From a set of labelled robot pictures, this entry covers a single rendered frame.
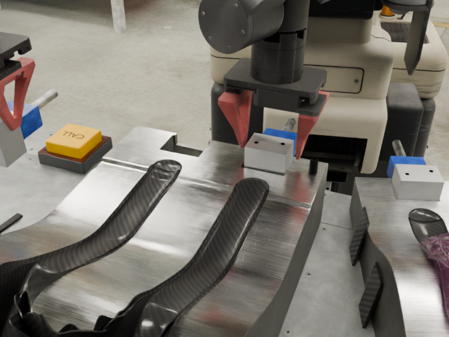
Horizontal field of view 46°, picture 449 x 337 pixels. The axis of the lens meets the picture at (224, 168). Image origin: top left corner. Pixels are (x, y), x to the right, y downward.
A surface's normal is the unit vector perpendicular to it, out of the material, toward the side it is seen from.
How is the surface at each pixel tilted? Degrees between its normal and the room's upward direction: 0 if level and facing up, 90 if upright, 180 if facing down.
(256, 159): 90
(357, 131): 98
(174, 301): 27
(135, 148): 0
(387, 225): 0
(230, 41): 89
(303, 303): 0
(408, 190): 90
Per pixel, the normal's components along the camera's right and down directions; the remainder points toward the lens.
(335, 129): -0.16, 0.66
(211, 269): 0.04, -0.92
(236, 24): -0.61, 0.43
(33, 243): 0.17, -0.98
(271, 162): -0.36, 0.52
